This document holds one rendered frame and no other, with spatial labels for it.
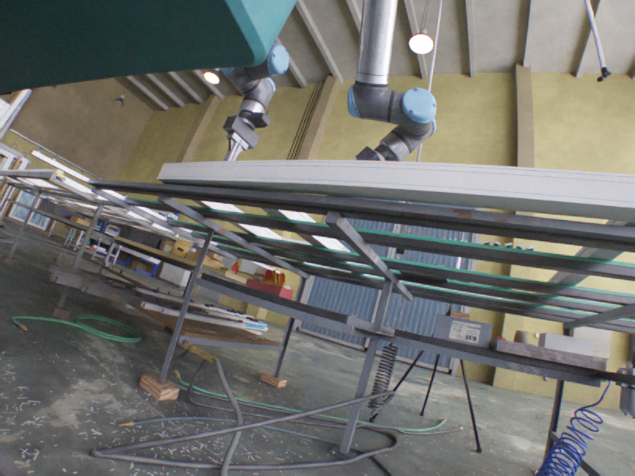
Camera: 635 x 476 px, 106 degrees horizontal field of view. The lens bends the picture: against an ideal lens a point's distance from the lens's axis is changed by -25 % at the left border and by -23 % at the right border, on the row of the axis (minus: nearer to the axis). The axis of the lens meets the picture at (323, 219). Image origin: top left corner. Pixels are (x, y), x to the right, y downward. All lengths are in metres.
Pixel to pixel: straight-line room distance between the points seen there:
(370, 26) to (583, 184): 0.58
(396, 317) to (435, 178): 6.67
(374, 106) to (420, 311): 6.56
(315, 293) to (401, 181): 7.37
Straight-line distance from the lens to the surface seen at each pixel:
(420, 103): 0.83
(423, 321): 7.18
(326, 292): 7.88
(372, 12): 0.83
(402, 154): 0.93
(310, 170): 0.81
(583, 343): 1.41
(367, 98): 0.84
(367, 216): 0.77
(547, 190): 0.68
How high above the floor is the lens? 0.57
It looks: 17 degrees up
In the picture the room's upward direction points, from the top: 16 degrees clockwise
